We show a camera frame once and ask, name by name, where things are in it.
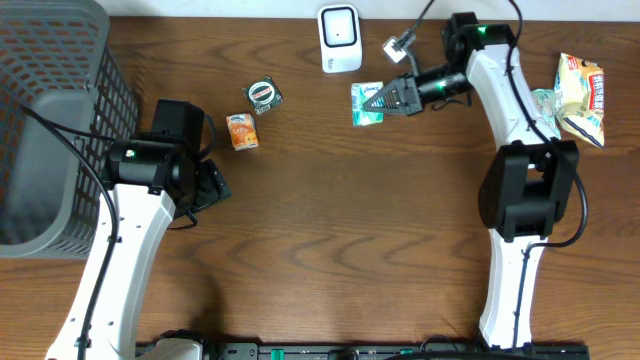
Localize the small teal white box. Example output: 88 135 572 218
351 82 384 127

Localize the small orange juice box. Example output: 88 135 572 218
226 113 259 151

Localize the dark green round-label packet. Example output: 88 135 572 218
243 76 284 115

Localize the teal candy wrapper packet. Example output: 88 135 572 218
531 89 561 139

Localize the large white snack bag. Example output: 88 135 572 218
553 53 605 149

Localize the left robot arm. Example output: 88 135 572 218
46 131 215 359

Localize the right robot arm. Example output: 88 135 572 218
363 12 583 352

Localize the white barcode scanner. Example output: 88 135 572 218
317 4 363 73

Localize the grey plastic mesh basket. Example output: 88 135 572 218
1 1 139 258

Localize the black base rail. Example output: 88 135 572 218
135 341 592 360

